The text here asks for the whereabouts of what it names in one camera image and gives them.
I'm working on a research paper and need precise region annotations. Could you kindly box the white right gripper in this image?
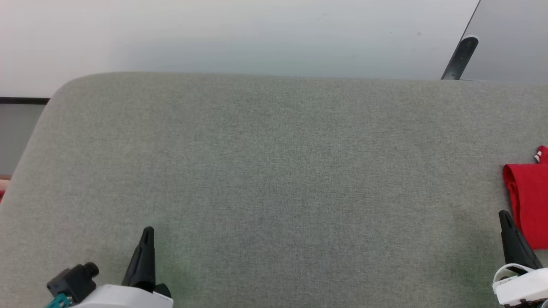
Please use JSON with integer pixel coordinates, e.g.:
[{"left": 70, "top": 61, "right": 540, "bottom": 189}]
[{"left": 492, "top": 210, "right": 548, "bottom": 308}]

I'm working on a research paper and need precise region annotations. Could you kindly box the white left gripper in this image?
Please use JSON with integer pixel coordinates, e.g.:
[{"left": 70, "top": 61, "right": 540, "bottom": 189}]
[{"left": 73, "top": 226, "right": 174, "bottom": 308}]

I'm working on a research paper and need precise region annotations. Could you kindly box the red white-trimmed garment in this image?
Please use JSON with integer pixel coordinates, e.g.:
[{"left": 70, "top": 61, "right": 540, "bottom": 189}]
[{"left": 502, "top": 145, "right": 548, "bottom": 250}]

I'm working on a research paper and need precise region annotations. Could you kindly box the grey fabric sofa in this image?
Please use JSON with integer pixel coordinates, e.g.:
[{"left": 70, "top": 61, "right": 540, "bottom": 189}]
[{"left": 0, "top": 72, "right": 548, "bottom": 308}]

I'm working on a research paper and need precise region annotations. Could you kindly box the teal camera cable connector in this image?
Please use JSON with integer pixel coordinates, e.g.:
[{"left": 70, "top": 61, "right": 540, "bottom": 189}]
[{"left": 45, "top": 293, "right": 73, "bottom": 308}]

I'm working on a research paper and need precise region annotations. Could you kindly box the black metal wall bracket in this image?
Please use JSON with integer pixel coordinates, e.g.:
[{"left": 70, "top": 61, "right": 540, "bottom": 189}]
[{"left": 441, "top": 36, "right": 479, "bottom": 81}]

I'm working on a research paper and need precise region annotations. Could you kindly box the dark wall trim strip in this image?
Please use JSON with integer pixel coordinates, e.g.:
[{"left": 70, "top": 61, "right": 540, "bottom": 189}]
[{"left": 0, "top": 97, "right": 50, "bottom": 105}]

